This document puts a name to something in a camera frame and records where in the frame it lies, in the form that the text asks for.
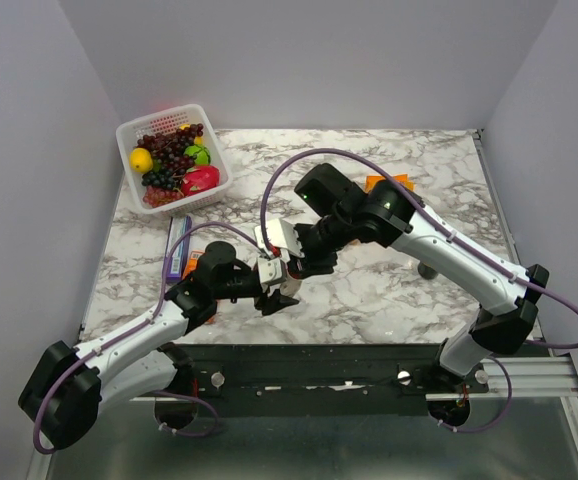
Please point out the purple flat box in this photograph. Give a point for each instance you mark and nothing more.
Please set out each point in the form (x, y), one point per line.
(178, 226)

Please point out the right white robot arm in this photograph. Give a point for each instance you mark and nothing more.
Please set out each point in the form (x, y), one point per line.
(397, 218)

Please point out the light red grape bunch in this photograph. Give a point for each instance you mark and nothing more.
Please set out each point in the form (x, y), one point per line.
(156, 197)

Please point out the black mounting rail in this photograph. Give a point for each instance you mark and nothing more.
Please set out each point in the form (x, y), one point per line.
(319, 380)

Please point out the dark blue grape bunch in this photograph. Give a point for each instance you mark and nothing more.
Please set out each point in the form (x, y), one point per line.
(162, 179)

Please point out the clear milk bottle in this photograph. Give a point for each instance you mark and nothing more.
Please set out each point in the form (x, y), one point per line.
(291, 286)

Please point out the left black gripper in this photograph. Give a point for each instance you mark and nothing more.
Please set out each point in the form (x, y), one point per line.
(277, 302)

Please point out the aluminium extrusion rail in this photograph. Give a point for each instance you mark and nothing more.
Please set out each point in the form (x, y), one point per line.
(530, 377)

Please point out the dark red grape bunch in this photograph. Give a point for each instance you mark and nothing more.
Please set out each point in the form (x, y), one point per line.
(167, 149)

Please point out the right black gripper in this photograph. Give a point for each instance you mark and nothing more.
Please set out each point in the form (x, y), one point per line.
(310, 264)

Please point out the pink dragon fruit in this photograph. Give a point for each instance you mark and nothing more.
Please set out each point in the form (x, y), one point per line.
(199, 179)

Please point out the yellow lemon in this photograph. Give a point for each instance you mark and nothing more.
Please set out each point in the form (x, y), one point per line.
(141, 160)

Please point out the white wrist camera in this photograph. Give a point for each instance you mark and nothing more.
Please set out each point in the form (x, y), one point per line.
(283, 239)
(271, 272)

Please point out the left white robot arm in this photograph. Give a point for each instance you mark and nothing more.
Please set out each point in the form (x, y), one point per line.
(71, 385)

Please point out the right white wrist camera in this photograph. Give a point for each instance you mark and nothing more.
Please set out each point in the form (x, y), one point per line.
(283, 239)

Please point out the black drink can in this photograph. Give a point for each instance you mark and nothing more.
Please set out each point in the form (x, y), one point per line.
(426, 271)

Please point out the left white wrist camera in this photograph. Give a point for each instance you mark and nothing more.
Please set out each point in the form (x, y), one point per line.
(271, 272)

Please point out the orange snack box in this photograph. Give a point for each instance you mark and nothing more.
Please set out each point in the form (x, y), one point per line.
(190, 263)

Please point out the white plastic fruit basket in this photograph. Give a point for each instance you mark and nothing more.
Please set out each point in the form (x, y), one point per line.
(167, 121)

